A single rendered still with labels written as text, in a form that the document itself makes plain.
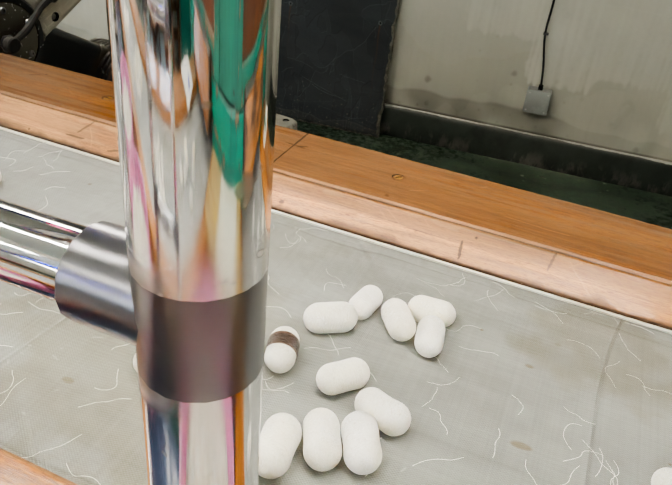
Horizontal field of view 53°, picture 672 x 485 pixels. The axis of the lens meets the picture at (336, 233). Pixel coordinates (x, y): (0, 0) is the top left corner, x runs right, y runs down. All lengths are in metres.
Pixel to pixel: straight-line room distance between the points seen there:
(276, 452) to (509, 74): 2.19
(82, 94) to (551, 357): 0.52
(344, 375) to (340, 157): 0.27
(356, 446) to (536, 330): 0.19
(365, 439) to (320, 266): 0.19
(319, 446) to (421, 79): 2.22
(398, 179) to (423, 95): 1.94
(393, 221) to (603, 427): 0.23
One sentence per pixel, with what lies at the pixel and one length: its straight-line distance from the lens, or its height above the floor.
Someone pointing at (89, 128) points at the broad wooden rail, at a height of 0.76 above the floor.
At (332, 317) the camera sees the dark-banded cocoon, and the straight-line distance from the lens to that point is 0.44.
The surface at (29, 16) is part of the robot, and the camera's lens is 1.05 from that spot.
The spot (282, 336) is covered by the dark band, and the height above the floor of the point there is 0.76.
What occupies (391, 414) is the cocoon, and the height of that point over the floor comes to 0.76.
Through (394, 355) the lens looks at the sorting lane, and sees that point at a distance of 0.45.
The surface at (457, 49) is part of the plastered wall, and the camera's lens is 2.47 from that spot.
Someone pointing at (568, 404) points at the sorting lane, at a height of 0.74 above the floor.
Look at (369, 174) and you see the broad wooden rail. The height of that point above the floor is 0.76.
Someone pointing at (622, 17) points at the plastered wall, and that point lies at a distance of 2.42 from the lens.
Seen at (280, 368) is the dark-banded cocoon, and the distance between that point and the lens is 0.41.
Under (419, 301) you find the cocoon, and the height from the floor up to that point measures 0.76.
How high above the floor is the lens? 1.04
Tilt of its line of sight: 32 degrees down
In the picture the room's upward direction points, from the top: 6 degrees clockwise
